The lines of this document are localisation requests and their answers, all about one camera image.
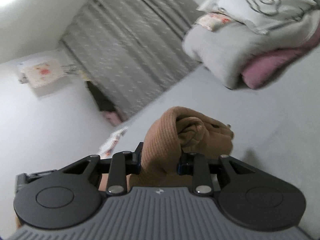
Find brown knit sweater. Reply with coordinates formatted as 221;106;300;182
127;107;234;188

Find person's left hand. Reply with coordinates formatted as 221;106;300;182
99;173;108;192

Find open books and papers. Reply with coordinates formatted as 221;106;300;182
98;126;128;159

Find grey bed sheet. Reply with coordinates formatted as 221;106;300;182
116;49;319;238

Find pink hanging garment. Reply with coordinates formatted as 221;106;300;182
102;111;126;127

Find dark hanging garment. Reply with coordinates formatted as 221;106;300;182
85;81;116;112

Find pink pillow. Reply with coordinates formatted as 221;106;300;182
241;26;319;89

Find grey folded duvet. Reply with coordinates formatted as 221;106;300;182
182;10;319;89

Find grey patterned curtain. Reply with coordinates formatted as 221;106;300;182
60;0;199;118

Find floral patterned cloth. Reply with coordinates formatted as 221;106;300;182
195;12;236;31

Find white pillow with swirl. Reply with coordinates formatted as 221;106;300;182
197;0;317;35

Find covered wall air conditioner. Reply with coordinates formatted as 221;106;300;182
16;58;78;88

